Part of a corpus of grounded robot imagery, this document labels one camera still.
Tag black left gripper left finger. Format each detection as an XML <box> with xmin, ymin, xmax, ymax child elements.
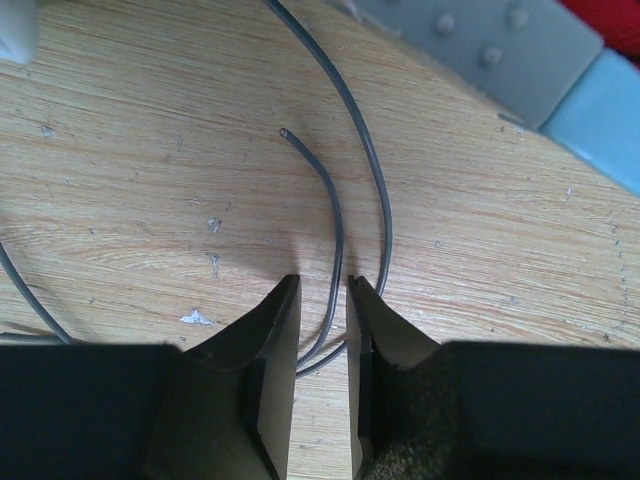
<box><xmin>1</xmin><ymin>275</ymin><xmax>301</xmax><ymax>479</ymax></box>

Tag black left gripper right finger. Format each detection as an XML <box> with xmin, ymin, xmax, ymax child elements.
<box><xmin>347</xmin><ymin>277</ymin><xmax>639</xmax><ymax>479</ymax></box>

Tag grey wire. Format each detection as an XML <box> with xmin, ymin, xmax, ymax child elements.
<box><xmin>0</xmin><ymin>0</ymin><xmax>394</xmax><ymax>378</ymax></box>

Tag light blue plastic basket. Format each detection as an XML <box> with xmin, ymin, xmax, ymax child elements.
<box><xmin>336</xmin><ymin>1</ymin><xmax>639</xmax><ymax>193</ymax></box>

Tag red cloth in basket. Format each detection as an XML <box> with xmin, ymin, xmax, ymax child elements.
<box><xmin>561</xmin><ymin>0</ymin><xmax>640</xmax><ymax>66</ymax></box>

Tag black white striped cloth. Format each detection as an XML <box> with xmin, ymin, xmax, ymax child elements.
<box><xmin>0</xmin><ymin>0</ymin><xmax>39</xmax><ymax>64</ymax></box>

